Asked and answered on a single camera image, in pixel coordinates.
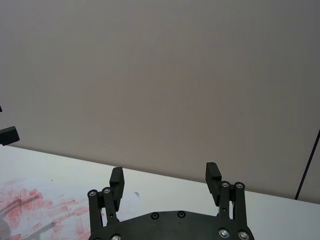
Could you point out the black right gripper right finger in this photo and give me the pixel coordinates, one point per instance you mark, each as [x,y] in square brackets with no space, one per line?
[212,182]

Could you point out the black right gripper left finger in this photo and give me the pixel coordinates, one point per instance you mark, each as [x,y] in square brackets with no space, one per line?
[117,185]

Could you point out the white table cloth, red marks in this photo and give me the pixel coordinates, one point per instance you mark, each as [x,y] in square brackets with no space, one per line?
[50,175]

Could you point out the plain pale wall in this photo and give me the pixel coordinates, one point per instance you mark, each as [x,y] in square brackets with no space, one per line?
[155,80]

